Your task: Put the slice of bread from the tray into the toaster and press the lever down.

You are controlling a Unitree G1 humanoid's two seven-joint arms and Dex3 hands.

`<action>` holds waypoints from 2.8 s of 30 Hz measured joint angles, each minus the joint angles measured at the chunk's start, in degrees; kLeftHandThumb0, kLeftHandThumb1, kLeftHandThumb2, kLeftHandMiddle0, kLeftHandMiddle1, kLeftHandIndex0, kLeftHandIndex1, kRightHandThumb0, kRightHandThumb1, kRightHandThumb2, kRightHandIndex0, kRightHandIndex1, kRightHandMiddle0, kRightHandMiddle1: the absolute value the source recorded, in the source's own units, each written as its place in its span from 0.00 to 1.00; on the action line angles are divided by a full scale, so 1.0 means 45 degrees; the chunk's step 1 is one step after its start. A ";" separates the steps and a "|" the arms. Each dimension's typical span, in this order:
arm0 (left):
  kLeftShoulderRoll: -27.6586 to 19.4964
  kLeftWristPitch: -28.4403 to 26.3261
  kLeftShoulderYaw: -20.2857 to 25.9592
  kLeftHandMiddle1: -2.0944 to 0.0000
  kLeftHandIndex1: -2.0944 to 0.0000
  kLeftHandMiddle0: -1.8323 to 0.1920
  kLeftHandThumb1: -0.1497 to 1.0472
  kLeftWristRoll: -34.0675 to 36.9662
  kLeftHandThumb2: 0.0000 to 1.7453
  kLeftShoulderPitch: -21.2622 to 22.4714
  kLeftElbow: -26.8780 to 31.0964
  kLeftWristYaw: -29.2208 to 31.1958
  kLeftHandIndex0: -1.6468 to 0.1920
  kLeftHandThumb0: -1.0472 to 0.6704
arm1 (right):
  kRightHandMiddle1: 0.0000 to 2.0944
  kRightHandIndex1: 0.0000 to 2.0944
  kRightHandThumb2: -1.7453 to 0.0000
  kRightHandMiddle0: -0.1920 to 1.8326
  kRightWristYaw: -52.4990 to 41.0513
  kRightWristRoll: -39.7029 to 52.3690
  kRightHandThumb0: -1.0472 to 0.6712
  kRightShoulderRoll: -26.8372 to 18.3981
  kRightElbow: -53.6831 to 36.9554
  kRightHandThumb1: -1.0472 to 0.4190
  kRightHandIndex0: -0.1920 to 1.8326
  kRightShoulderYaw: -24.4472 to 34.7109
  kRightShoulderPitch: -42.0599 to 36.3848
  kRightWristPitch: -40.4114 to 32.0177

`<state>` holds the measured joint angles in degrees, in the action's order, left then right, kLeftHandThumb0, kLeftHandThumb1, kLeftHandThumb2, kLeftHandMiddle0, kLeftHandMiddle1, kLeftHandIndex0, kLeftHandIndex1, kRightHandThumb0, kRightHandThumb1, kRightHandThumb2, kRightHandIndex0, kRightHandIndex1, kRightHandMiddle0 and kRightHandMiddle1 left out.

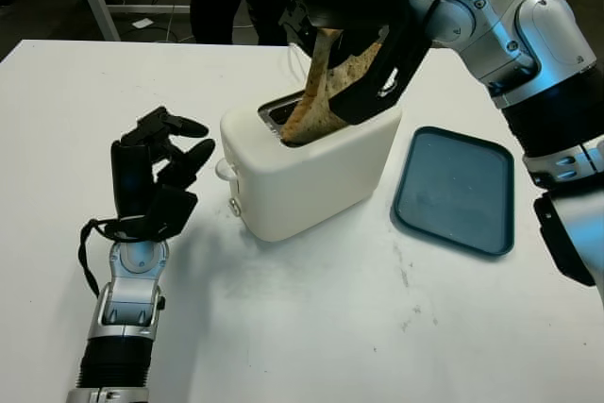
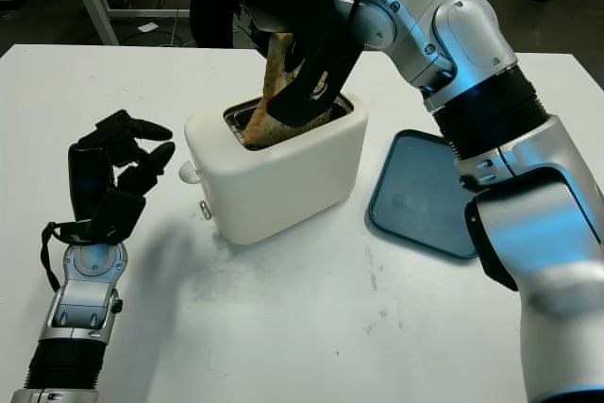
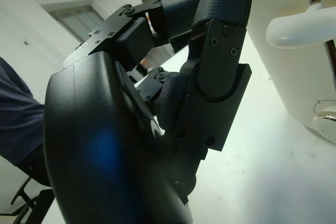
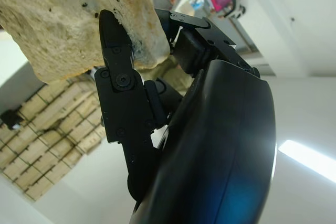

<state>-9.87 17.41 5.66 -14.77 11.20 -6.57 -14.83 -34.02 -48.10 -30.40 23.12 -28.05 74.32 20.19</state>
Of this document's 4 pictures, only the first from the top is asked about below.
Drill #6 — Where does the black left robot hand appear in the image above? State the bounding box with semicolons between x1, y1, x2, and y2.
110;106;217;220

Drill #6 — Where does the slice of brown bread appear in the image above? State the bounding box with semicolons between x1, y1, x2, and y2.
281;27;384;147

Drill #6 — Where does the white two-slot toaster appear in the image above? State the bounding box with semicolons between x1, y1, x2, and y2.
214;86;404;243

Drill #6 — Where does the dark blue plastic tray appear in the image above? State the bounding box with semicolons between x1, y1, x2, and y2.
389;125;516;260

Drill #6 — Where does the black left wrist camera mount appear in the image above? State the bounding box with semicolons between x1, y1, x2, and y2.
143;183;199;242

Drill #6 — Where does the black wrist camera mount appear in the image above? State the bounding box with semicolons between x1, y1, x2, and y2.
329;20;432;127
143;183;199;242

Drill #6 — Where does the white toaster power cord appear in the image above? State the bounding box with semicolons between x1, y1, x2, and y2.
284;41;306;86

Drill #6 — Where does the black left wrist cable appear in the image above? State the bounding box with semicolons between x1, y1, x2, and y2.
76;217;125;298

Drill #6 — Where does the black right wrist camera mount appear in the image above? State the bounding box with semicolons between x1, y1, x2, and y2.
329;20;432;127

